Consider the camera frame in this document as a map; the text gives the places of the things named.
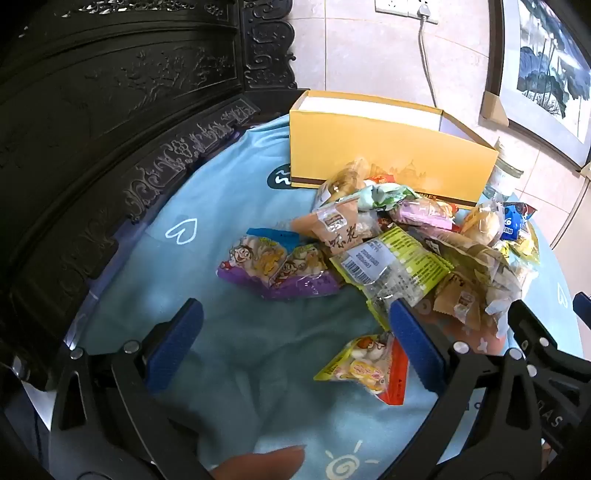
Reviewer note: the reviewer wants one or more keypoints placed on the blue cookie packet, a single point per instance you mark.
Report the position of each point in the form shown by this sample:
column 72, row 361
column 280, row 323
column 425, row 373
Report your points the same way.
column 515, row 221

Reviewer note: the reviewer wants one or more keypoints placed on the light blue printed cloth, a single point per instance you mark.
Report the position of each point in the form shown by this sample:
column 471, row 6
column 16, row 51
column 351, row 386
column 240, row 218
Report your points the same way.
column 221, row 350

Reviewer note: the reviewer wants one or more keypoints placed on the framed lotus painting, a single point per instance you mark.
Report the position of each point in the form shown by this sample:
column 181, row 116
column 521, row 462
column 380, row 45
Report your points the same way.
column 540, row 60

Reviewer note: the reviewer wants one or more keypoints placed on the yellow cardboard box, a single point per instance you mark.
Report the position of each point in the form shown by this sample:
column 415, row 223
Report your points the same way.
column 392, row 152

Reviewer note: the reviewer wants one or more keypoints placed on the mint green snack packet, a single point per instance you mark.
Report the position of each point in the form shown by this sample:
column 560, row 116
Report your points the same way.
column 385, row 196

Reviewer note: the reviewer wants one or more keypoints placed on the person's left hand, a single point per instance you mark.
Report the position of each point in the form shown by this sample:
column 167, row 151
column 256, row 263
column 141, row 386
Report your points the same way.
column 263, row 466

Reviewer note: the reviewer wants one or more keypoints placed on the orange labelled snack packet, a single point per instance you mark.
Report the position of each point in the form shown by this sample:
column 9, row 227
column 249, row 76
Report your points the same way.
column 330, row 224

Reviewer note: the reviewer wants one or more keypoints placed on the yellow red cartoon snack packet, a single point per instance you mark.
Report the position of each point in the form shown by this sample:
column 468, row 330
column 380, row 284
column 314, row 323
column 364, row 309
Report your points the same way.
column 369, row 369

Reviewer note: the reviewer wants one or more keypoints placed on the clear brown pastry packet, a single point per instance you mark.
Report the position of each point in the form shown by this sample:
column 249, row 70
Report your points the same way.
column 471, row 261

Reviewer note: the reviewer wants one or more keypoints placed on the brown paper snack packet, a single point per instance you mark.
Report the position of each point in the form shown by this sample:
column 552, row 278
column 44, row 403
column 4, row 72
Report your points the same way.
column 459, row 300

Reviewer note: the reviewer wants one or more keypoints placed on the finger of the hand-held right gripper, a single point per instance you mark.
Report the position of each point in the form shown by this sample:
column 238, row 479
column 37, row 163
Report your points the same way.
column 531, row 323
column 582, row 305

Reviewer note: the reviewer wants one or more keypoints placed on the carved dark wooden furniture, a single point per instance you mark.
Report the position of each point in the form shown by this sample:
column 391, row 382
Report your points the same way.
column 92, row 115

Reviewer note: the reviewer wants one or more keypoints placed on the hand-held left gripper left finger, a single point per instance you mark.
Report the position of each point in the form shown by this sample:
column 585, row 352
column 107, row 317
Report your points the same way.
column 178, row 346

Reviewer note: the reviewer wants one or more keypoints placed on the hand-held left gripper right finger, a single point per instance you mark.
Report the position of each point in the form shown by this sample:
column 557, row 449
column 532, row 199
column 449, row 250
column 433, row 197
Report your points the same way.
column 415, row 341

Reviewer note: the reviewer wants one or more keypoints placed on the pink snack packet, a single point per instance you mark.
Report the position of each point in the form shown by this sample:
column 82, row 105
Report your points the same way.
column 422, row 214

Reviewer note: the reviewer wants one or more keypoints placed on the clear plastic bottle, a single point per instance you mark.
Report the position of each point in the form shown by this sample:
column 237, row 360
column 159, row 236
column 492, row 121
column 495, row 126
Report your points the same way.
column 503, row 177

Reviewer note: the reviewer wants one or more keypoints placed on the purple cartoon snack packet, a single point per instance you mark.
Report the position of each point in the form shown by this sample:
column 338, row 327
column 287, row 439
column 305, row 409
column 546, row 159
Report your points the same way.
column 251, row 263
column 304, row 277

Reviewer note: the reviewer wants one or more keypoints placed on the cardboard corner protector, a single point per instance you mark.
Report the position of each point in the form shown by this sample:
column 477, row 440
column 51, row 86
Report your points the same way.
column 494, row 108

